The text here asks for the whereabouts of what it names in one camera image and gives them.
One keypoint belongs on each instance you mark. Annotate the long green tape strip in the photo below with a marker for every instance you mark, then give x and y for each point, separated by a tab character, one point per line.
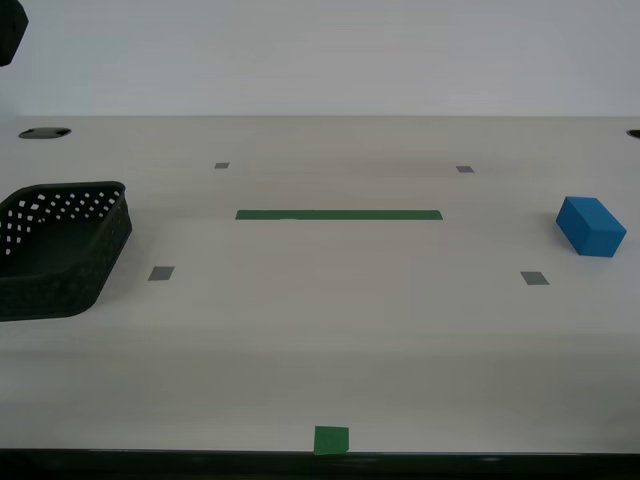
340	215

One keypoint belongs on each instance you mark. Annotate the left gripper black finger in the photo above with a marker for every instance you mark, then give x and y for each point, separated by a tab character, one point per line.
10	30

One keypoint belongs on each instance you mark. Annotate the black perforated plastic basket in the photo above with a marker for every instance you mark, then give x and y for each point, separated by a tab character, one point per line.
65	280

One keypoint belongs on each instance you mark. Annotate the blue rectangular block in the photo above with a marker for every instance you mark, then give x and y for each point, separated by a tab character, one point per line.
587	220

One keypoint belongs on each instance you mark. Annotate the green tape square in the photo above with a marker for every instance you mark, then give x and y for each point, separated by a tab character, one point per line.
331	440

